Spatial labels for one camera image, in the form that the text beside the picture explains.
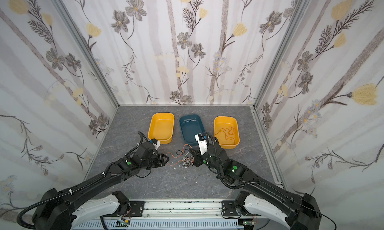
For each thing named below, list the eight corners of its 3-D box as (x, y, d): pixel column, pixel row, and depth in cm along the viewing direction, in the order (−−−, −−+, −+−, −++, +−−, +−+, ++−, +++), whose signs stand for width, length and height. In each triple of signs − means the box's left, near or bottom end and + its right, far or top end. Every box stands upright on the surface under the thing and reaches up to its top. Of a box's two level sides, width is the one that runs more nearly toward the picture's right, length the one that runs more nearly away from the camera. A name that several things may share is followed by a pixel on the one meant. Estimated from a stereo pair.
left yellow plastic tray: (148, 144, 100) (146, 139, 95) (154, 117, 115) (152, 112, 110) (172, 144, 100) (171, 139, 95) (175, 118, 115) (174, 112, 110)
